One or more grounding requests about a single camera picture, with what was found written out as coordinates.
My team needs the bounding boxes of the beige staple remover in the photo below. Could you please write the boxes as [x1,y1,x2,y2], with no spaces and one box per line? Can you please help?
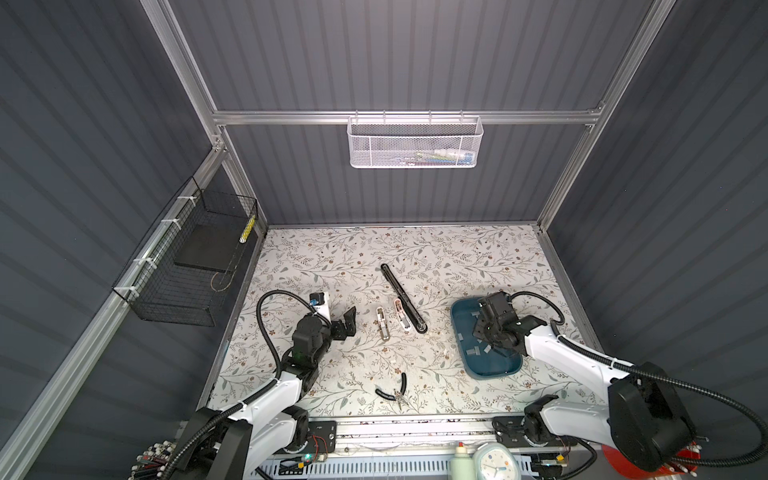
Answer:
[376,307,391,342]

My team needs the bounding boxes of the black stapler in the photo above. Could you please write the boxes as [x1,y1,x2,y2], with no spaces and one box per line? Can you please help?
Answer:
[380,263,428,334]

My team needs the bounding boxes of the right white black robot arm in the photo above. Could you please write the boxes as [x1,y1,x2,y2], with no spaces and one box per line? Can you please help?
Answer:
[469,291,701,478]

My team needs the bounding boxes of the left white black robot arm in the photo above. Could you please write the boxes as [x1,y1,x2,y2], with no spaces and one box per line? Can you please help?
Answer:
[157,305,357,479]

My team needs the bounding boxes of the teal plastic tray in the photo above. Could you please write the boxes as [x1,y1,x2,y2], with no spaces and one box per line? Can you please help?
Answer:
[450,297,523,380]

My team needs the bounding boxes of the yellow marker in basket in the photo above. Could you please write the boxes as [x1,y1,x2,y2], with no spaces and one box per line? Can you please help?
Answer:
[239,215,256,244]

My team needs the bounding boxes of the white desk clock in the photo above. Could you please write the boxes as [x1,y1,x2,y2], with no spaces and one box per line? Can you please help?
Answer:
[472,442,522,480]

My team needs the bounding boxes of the white glue bottle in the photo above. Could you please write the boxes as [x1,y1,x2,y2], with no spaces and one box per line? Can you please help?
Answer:
[449,442,476,480]

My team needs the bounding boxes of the black pad in basket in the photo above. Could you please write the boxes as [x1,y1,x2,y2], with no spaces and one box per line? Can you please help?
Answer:
[174,225,245,273]

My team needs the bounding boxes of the clear jar of markers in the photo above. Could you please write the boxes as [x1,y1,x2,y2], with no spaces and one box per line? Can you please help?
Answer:
[128,441,176,480]

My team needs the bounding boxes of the red pencil cup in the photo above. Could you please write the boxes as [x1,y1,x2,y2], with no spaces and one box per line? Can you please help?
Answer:
[601,442,702,480]

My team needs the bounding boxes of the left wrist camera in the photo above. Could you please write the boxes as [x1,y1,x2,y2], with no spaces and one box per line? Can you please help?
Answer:
[309,292,331,320]

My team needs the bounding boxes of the black handled pliers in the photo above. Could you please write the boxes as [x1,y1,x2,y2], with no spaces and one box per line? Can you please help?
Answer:
[374,372,408,411]

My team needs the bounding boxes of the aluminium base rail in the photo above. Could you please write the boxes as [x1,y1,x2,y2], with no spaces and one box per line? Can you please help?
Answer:
[179,412,649,463]

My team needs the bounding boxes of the black wire basket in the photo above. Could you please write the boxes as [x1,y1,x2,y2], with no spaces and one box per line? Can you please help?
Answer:
[113,179,259,327]

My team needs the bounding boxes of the white wire mesh basket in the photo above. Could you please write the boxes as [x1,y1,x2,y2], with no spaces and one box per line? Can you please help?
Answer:
[346,114,484,169]

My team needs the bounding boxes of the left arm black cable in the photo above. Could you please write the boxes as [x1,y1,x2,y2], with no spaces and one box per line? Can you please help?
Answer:
[158,289,316,480]

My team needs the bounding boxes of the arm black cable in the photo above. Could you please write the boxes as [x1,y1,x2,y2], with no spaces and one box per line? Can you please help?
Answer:
[509,290,768,468]
[158,289,316,480]

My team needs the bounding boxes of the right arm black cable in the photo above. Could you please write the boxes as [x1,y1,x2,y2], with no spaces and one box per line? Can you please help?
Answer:
[509,290,768,468]

